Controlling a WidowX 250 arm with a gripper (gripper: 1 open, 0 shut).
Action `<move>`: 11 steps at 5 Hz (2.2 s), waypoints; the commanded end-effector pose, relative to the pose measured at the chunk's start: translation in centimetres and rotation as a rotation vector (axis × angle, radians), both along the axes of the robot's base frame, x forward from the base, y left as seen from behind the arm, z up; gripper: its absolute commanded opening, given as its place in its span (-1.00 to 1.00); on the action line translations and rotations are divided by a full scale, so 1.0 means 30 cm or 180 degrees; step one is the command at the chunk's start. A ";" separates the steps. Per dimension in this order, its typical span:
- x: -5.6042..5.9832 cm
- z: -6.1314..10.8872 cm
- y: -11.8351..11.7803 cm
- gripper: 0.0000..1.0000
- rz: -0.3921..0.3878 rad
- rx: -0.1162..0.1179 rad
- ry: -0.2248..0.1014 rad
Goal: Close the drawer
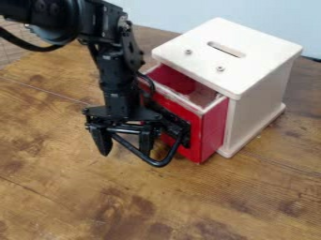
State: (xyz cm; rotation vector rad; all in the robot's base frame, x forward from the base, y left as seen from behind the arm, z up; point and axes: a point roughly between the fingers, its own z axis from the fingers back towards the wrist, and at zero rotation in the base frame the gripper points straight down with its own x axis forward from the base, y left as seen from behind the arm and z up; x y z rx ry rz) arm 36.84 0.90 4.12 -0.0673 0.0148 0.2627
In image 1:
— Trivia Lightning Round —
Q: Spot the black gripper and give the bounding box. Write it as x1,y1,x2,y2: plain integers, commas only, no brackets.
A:
83,106,164,157

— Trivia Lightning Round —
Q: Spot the red drawer with black handle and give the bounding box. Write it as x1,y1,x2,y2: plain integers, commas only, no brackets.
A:
113,65,231,168

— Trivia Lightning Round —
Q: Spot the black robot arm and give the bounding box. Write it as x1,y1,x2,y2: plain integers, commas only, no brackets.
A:
0,0,161,158

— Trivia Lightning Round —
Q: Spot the white wooden cabinet box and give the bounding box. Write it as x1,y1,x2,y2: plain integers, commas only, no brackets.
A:
152,18,303,158

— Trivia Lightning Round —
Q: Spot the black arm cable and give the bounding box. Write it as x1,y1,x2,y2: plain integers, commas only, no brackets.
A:
0,27,65,53

